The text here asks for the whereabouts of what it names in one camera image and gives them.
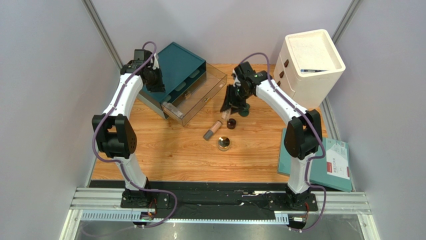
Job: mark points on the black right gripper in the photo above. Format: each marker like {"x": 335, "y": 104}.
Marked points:
{"x": 233, "y": 94}

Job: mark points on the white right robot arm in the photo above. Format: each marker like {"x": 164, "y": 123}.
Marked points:
{"x": 303, "y": 136}

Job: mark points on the clear plastic bottle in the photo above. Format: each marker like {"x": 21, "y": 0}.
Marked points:
{"x": 174, "y": 110}

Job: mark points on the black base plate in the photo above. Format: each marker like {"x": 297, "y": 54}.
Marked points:
{"x": 212, "y": 200}

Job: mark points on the aluminium frame rail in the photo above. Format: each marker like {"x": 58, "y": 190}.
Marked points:
{"x": 94, "y": 213}

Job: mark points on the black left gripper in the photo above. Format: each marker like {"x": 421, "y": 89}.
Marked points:
{"x": 160, "y": 87}

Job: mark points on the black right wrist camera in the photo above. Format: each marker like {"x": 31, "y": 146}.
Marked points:
{"x": 242, "y": 71}

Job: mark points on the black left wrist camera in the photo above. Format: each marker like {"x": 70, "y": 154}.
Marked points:
{"x": 141, "y": 55}

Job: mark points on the beige tube grey cap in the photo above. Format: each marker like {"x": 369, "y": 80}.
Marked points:
{"x": 212, "y": 130}

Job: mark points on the dark brown round jar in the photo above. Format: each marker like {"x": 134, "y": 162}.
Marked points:
{"x": 231, "y": 123}

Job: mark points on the white drawer cabinet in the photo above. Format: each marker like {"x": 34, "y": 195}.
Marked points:
{"x": 308, "y": 66}

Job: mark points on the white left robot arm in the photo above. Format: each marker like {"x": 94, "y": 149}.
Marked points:
{"x": 114, "y": 140}

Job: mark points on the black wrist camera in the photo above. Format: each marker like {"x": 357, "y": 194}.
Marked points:
{"x": 242, "y": 71}
{"x": 141, "y": 55}

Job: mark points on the gold lid glass jar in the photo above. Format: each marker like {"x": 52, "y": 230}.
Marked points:
{"x": 223, "y": 143}

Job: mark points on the teal flat box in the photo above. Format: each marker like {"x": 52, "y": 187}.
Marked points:
{"x": 331, "y": 171}

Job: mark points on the teal drawer organizer box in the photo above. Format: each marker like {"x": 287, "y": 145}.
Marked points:
{"x": 177, "y": 64}

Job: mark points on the beige foundation pump bottle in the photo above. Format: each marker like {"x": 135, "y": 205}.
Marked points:
{"x": 225, "y": 115}

